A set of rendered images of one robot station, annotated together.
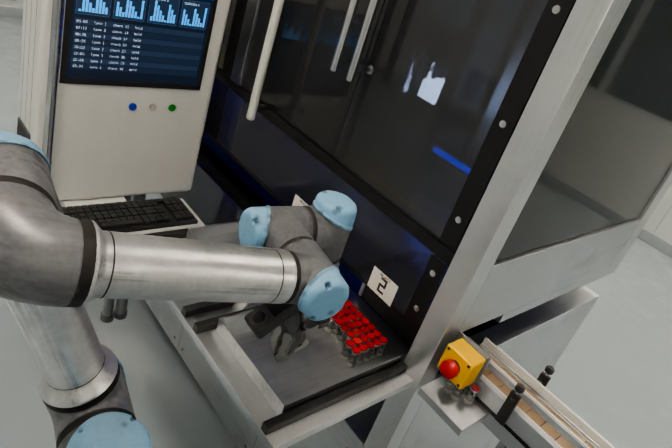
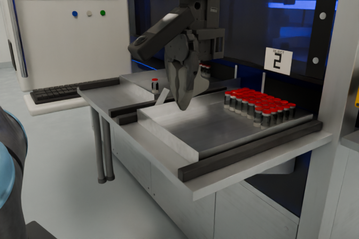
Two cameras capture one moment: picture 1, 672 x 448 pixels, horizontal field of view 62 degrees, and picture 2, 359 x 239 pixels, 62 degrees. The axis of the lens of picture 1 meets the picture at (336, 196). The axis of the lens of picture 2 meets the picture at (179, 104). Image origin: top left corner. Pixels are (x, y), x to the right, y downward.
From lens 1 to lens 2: 0.66 m
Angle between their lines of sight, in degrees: 15
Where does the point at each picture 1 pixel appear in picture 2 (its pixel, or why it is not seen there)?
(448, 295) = (346, 26)
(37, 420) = not seen: outside the picture
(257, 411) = (174, 166)
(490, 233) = not seen: outside the picture
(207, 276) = not seen: outside the picture
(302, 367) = (218, 134)
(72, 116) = (34, 23)
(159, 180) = (108, 69)
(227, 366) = (146, 140)
